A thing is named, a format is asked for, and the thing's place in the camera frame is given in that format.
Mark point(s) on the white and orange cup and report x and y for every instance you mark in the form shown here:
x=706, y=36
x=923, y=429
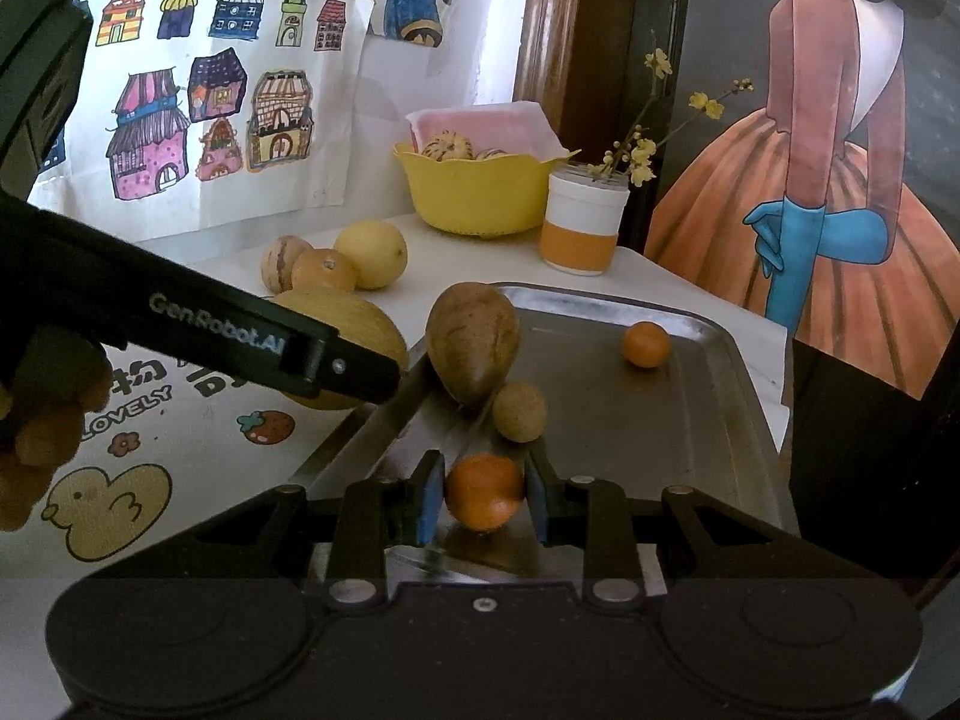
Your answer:
x=582, y=220

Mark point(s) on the yellow plastic bowl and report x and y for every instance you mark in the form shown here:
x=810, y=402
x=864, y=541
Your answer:
x=500, y=196

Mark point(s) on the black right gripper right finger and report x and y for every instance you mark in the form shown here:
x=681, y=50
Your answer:
x=759, y=619

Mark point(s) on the yellow flower sprig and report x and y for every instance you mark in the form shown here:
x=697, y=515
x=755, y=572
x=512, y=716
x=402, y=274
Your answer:
x=631, y=156

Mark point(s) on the large orange kumquat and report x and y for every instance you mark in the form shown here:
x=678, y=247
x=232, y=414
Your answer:
x=484, y=491

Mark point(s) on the yellow lemon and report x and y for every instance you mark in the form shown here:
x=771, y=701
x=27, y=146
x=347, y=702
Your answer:
x=377, y=250

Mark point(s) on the orange brown fruit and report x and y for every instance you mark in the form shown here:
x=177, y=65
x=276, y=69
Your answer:
x=324, y=267

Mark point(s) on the pink napkin in bowl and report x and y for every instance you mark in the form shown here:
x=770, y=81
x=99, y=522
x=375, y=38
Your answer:
x=517, y=128

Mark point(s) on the small brown kiwi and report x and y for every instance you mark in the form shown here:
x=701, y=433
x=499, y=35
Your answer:
x=520, y=412

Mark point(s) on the striped tan fruit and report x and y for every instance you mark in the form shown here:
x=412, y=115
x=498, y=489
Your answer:
x=277, y=261

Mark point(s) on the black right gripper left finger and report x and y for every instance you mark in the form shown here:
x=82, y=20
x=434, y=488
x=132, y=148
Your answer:
x=204, y=618

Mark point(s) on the metal tray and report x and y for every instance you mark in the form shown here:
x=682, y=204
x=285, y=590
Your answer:
x=694, y=420

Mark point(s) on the wooden door frame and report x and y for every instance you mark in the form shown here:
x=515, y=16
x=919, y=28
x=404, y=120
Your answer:
x=545, y=55

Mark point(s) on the girl poster painting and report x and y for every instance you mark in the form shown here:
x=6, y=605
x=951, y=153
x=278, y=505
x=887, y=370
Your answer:
x=800, y=211

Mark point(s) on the brown round melon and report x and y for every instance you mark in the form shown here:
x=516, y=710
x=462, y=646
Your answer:
x=357, y=320

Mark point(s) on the small orange kumquat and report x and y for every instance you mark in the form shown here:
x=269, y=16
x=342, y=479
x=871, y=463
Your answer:
x=646, y=345

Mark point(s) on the house drawings paper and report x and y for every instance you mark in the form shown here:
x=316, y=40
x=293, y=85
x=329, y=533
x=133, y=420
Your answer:
x=197, y=113

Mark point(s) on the left hand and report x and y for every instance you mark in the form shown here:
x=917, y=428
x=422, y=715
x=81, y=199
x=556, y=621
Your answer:
x=46, y=436

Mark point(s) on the brown pointed mango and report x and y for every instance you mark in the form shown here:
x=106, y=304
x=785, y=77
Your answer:
x=473, y=337

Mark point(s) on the striped fruit in bowl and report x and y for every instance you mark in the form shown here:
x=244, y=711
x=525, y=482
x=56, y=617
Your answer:
x=489, y=154
x=448, y=146

